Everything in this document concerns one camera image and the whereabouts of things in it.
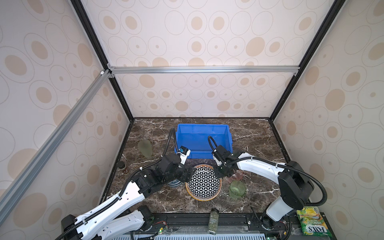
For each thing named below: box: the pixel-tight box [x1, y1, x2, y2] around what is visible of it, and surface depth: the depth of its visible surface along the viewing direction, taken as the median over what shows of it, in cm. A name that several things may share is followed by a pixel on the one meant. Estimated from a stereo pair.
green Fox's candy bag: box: [296, 206, 334, 239], surface depth 73 cm
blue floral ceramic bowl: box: [167, 179, 182, 188], surface depth 81 cm
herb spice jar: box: [208, 208, 219, 235], surface depth 72 cm
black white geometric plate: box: [185, 164, 223, 202], surface depth 85 cm
